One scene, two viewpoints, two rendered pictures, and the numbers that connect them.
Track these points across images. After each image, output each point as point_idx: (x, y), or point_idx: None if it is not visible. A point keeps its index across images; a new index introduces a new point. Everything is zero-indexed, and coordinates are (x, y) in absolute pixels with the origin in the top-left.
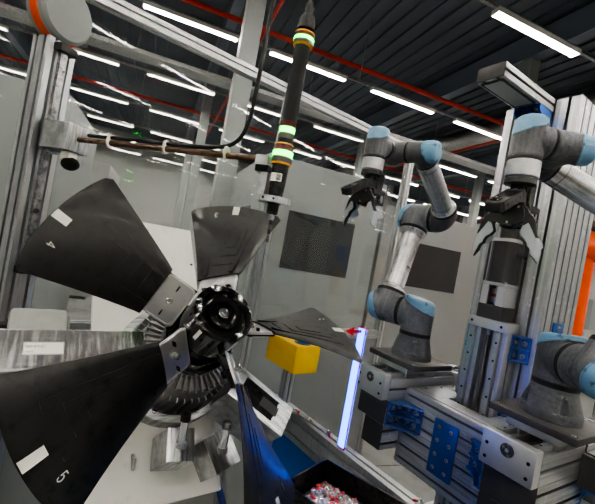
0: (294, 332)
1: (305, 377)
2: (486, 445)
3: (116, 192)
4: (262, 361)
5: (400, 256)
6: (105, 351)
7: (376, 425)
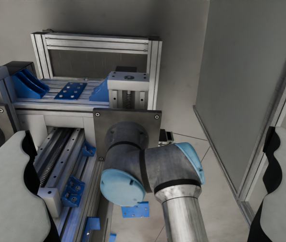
0: None
1: (244, 89)
2: None
3: None
4: (276, 26)
5: None
6: None
7: (121, 71)
